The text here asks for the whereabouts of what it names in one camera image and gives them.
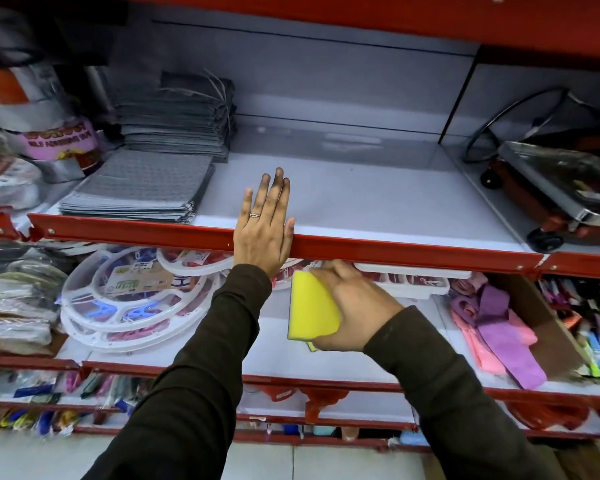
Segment pile of silver tape rolls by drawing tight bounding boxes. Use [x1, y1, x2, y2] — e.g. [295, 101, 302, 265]
[0, 5, 103, 211]

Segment white rectangular peg hanger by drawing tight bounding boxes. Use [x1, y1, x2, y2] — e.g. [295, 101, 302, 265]
[352, 262, 474, 301]

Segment pile of colourful small packets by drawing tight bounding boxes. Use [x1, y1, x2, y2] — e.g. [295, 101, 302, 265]
[536, 276, 600, 380]

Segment pile of clear plastic bags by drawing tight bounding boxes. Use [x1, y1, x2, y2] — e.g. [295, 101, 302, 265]
[0, 243, 79, 356]

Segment pink labelled tape roll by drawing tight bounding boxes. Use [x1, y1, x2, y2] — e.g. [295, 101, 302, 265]
[16, 117, 101, 162]

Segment tall stack of grey cloths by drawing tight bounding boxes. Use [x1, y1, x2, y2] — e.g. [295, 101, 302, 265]
[114, 71, 238, 163]

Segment stack of white round peg hangers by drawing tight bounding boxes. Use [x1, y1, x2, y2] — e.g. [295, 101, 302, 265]
[59, 245, 237, 354]

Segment flat stack of grey cloths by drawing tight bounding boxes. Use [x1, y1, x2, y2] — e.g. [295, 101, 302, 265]
[58, 148, 216, 225]

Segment brown cardboard box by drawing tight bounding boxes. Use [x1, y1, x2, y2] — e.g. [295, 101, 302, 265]
[484, 272, 590, 381]

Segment red metal shelf unit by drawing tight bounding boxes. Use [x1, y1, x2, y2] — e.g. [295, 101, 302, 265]
[0, 0, 600, 453]

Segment red plastic hanger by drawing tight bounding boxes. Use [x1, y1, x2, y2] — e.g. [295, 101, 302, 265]
[258, 385, 352, 424]
[504, 399, 592, 431]

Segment person's left hand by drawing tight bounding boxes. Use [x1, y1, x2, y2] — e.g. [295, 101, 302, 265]
[233, 168, 296, 278]

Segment yellow sponge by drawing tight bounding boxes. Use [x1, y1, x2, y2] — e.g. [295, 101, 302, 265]
[287, 271, 342, 353]

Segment person's right hand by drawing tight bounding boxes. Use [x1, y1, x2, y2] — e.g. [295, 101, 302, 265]
[309, 260, 405, 353]

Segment person's left forearm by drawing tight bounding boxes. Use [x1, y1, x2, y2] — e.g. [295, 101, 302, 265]
[81, 264, 274, 480]

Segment pink and purple cloths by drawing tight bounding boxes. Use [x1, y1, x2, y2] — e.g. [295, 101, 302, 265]
[449, 272, 549, 391]

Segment person's right forearm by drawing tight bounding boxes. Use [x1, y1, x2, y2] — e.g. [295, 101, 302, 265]
[362, 305, 570, 480]

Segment row of hanging packets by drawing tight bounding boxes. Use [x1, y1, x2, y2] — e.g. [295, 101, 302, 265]
[0, 369, 153, 438]

